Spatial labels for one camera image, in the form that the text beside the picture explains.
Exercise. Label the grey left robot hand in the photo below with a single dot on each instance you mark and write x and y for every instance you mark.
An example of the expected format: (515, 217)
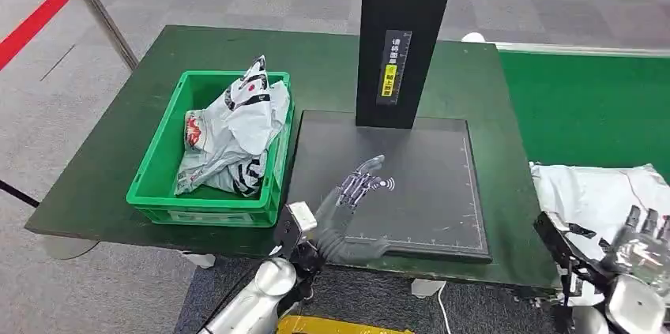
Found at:
(335, 227)

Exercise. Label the small white parcel red print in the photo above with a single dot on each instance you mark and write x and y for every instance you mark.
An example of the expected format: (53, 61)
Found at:
(214, 148)

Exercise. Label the large white parcel red print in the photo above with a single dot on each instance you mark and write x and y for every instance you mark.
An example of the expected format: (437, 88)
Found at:
(586, 195)

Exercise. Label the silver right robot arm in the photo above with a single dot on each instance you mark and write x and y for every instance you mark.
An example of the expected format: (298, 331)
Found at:
(633, 305)

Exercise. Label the dark grey floor mat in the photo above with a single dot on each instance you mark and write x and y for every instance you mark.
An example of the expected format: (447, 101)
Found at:
(377, 300)

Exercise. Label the yellow floor tape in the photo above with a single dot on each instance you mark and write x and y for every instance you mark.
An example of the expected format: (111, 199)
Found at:
(324, 326)

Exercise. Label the white table foot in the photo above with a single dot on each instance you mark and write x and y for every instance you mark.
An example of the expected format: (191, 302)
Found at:
(201, 260)
(425, 288)

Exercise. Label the black yellow column label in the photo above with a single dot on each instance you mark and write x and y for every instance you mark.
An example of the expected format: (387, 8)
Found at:
(392, 67)

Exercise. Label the green plastic crate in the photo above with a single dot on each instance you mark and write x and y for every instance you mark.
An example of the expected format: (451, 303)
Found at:
(157, 185)

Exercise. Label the black scanner column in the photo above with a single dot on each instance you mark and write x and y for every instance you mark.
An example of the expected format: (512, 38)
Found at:
(382, 7)

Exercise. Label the white round object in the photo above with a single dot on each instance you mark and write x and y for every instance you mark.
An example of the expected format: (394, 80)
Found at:
(473, 37)

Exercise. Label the green conveyor belt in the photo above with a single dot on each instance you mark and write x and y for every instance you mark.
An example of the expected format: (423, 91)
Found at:
(586, 112)

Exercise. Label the red barrier belt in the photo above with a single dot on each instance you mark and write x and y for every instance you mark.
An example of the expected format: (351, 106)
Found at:
(31, 25)

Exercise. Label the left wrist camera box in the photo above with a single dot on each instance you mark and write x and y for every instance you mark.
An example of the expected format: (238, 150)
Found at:
(301, 216)

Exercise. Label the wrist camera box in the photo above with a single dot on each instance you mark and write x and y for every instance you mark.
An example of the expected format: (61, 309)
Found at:
(301, 216)
(562, 248)

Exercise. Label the black scanner base plate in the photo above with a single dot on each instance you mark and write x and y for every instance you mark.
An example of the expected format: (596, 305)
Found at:
(434, 190)

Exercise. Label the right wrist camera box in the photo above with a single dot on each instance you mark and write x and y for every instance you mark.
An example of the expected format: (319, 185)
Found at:
(562, 248)

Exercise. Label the steel stanchion post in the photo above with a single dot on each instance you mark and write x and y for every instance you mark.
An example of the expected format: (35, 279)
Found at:
(104, 20)

